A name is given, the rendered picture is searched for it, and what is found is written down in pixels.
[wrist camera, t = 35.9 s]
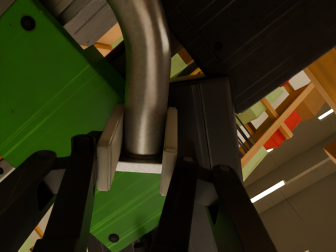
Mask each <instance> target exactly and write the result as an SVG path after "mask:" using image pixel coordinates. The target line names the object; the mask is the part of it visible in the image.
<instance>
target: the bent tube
mask: <svg viewBox="0 0 336 252"><path fill-rule="evenodd" d="M106 1H107V3H108V4H109V6H110V8H111V9H112V11H113V13H114V15H115V17H116V19H117V21H118V24H119V26H120V29H121V32H122V36H123V40H124V45H125V53H126V71H125V96H124V122H123V146H122V149H121V153H120V156H119V160H118V163H117V167H116V170H115V171H123V172H140V173H157V174H161V172H162V161H163V150H164V140H165V129H166V118H167V107H168V96H169V85H170V74H171V60H172V51H171V39H170V32H169V26H168V22H167V18H166V14H165V11H164V8H163V5H162V2H161V0H106Z"/></svg>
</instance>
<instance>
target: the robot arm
mask: <svg viewBox="0 0 336 252"><path fill-rule="evenodd" d="M124 109H125V103H124V102H117V103H116V104H115V106H114V109H113V111H112V113H111V115H110V117H109V119H108V121H107V124H106V126H105V128H104V130H103V131H94V130H92V131H91V132H89V133H87V134H79V135H75V136H73V137H72V138H71V154H70V156H66V157H57V154H56V153H55V152H54V151H51V150H40V151H37V152H34V153H33V154H32V155H30V156H29V157H28V158H27V159H26V160H25V161H24V162H23V163H21V164H20V165H19V166H18V167H17V168H16V169H15V170H14V171H12V172H11V173H10V174H9V175H8V176H7V177H6V178H5V179H3V180H2V181H1V182H0V252H18V251H19V249H20V248H21V247H22V245H23V244H24V242H25V241H26V240H27V238H28V237H29V236H30V234H31V233H32V232H33V230H34V229H35V228H36V226H37V225H38V224H39V222H40V221H41V220H42V218H43V217H44V216H45V214H46V213H47V212H48V210H49V209H50V208H51V206H52V205H53V207H52V210H51V213H50V216H49V219H48V222H47V225H46V228H45V231H44V234H43V237H42V239H37V240H36V242H35V245H34V247H33V250H32V252H87V246H88V239H89V233H90V226H91V219H92V213H93V206H94V199H95V193H96V189H98V190H99V191H108V190H110V188H111V185H112V182H113V178H114V175H115V171H116V168H117V164H118V161H119V158H120V154H121V151H122V147H123V134H124ZM159 194H161V196H166V198H165V202H164V205H163V209H162V213H161V216H160V220H159V224H158V227H157V231H156V234H155V238H154V242H153V244H151V245H150V248H149V252H189V251H188V250H189V242H190V234H191V226H192V218H193V210H194V202H196V203H199V204H202V205H205V210H206V214H207V217H208V220H209V224H210V227H211V230H212V234H213V237H214V240H215V243H216V247H217V250H218V252H279V251H278V249H277V247H276V245H275V244H274V242H273V240H272V238H271V236H270V234H269V232H268V231H267V229H266V227H265V225H264V223H263V221H262V219H261V218H260V216H259V214H258V212H257V210H256V208H255V206H254V204H253V203H252V201H251V199H250V197H249V195H248V193H247V191H246V190H245V188H244V186H243V184H242V182H241V180H240V178H239V176H238V175H237V173H236V171H235V170H234V169H233V168H232V167H230V166H228V165H223V164H218V165H214V166H213V167H212V170H210V169H207V168H204V167H202V166H200V165H199V161H198V160H197V155H196V147H195V142H194V141H193V140H192V139H191V138H180V137H178V109H176V107H169V108H167V114H166V124H165V135H164V145H163V156H162V167H161V178H160V188H159Z"/></svg>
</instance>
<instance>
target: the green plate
mask: <svg viewBox="0 0 336 252"><path fill-rule="evenodd" d="M125 83H126V81H125V79H124V78H123V77H122V76H121V75H120V74H119V73H118V72H117V71H116V69H115V68H114V67H113V66H112V65H111V64H110V63H109V62H108V61H107V59H106V58H105V57H104V56H103V55H102V54H101V53H100V52H99V50H98V49H97V48H96V47H95V46H94V45H91V46H89V47H87V48H86V49H83V48H82V47H81V46H80V45H79V44H78V43H77V42H76V41H75V39H74V38H73V37H72V36H71V35H70V34H69V33H68V32H67V31H66V30H65V28H64V27H63V26H62V25H61V24H60V23H59V22H58V21H57V20H56V19H55V18H54V16H53V15H52V14H51V13H50V12H49V11H48V10H47V9H46V8H45V7H44V6H43V4H42V3H41V2H40V1H39V0H15V1H14V2H13V3H12V4H11V5H10V6H9V7H8V9H7V10H6V11H5V12H4V13H3V14H2V15H1V16H0V156H1V157H2V158H4V159H5V160H6V161H7V162H8V163H9V164H10V165H12V166H13V167H14V168H15V169H16V168H17V167H18V166H19V165H20V164H21V163H23V162H24V161H25V160H26V159H27V158H28V157H29V156H30V155H32V154H33V153H35V152H38V151H41V150H50V151H54V152H55V153H56V157H57V158H61V157H68V156H70V155H71V152H72V149H71V138H72V137H74V136H76V135H82V134H86V135H87V134H88V133H89V132H91V131H101V132H103V131H104V128H105V126H106V124H107V122H108V120H109V118H110V116H111V113H112V111H113V109H114V107H115V105H116V104H117V103H118V102H120V103H124V102H125V94H124V93H123V90H125ZM160 182H161V173H148V172H131V171H115V173H114V177H113V180H112V184H111V187H110V190H108V191H100V190H98V189H97V182H96V183H95V196H94V203H93V210H92V216H91V223H90V230H89V232H90V233H91V234H92V235H93V236H94V237H95V238H97V239H98V240H99V241H100V242H101V243H102V244H104V245H105V246H106V247H107V248H108V249H109V250H111V251H112V252H119V251H121V250H122V249H124V248H126V247H127V246H129V245H130V244H132V243H133V242H135V241H136V240H138V239H139V238H141V237H142V236H144V235H145V234H147V233H149V232H150V231H152V230H153V229H155V228H156V227H158V225H159V221H160V218H161V214H162V210H163V207H164V203H165V199H166V196H161V194H159V193H160Z"/></svg>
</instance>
